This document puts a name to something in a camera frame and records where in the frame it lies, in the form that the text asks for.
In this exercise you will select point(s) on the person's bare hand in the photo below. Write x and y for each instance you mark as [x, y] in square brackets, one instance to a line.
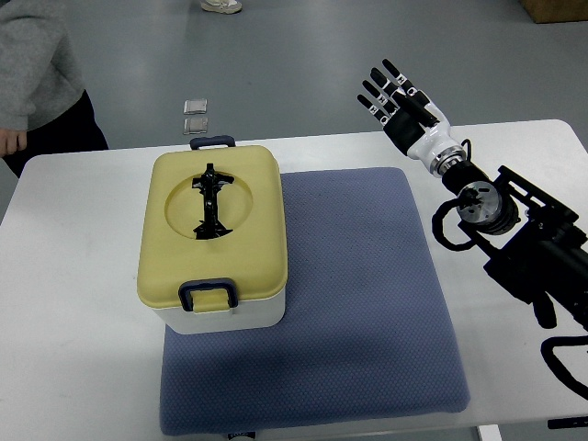
[12, 141]

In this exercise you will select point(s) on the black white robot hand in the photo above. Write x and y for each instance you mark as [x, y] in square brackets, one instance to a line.
[410, 119]

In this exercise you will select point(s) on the yellow box lid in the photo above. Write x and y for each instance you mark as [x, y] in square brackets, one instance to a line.
[214, 231]

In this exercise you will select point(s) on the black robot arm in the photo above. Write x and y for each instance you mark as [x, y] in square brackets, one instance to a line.
[531, 239]

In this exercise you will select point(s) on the brown cardboard box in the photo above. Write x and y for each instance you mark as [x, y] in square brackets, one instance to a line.
[555, 11]

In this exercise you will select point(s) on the white storage box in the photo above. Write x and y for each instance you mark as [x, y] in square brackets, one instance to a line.
[249, 314]

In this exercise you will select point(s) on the person in grey sweater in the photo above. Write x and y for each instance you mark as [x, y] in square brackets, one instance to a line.
[42, 87]

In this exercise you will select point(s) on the lower metal floor plate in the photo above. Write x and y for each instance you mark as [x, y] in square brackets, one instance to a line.
[195, 125]

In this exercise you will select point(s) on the metal floor plate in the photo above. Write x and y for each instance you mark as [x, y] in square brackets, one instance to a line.
[195, 106]
[195, 125]

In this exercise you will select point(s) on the upper metal floor plate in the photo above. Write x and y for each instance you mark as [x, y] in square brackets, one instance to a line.
[195, 106]

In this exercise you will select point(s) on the blue padded mat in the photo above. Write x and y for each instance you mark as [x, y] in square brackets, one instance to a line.
[366, 332]

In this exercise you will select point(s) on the white sneaker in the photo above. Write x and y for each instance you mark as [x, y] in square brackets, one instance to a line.
[225, 7]

